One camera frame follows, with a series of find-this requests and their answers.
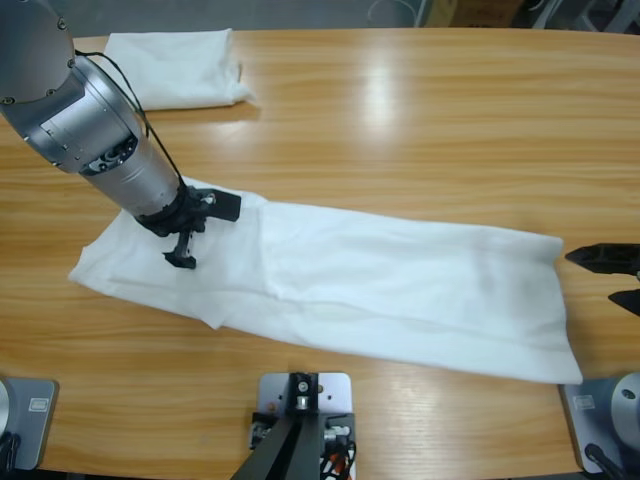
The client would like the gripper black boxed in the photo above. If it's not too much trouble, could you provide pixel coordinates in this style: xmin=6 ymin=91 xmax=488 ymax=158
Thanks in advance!
xmin=133 ymin=184 xmax=244 ymax=273

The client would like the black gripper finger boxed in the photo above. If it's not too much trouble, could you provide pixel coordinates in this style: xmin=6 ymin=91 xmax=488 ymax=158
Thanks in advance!
xmin=563 ymin=242 xmax=640 ymax=276
xmin=606 ymin=286 xmax=640 ymax=318

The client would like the white t-shirt with small logo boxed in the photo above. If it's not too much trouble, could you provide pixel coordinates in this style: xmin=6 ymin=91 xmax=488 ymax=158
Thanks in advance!
xmin=67 ymin=175 xmax=584 ymax=386

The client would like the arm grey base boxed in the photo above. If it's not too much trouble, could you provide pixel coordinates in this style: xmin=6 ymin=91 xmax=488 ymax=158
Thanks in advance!
xmin=558 ymin=370 xmax=640 ymax=474
xmin=0 ymin=377 xmax=60 ymax=471

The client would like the folded white t-shirt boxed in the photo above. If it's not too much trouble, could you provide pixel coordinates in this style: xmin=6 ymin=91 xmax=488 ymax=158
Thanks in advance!
xmin=102 ymin=28 xmax=259 ymax=112

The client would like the brown cardboard box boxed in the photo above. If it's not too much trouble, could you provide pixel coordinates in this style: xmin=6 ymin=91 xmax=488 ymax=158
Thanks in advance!
xmin=452 ymin=0 xmax=516 ymax=29

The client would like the black base cable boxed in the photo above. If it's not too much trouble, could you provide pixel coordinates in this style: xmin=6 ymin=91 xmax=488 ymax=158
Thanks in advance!
xmin=0 ymin=432 xmax=21 ymax=471
xmin=584 ymin=443 xmax=621 ymax=480

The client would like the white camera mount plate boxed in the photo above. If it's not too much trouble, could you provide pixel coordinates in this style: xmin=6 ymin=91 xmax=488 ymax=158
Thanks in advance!
xmin=257 ymin=372 xmax=354 ymax=416

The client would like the dark camera post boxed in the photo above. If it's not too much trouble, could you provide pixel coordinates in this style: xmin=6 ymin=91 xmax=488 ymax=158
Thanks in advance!
xmin=234 ymin=370 xmax=322 ymax=480

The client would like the black post clamp bracket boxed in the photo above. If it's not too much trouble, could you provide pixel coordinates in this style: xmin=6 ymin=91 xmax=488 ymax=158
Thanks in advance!
xmin=249 ymin=410 xmax=357 ymax=451

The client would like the grey metal frame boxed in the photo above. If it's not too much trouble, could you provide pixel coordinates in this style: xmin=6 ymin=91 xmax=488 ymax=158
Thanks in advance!
xmin=529 ymin=0 xmax=640 ymax=36

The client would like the orange and black cable bundle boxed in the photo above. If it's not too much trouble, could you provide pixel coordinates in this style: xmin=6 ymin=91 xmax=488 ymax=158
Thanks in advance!
xmin=319 ymin=442 xmax=359 ymax=480

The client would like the white wire frame chair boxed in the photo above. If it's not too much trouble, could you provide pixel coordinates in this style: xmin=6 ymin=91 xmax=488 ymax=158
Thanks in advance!
xmin=367 ymin=0 xmax=430 ymax=29

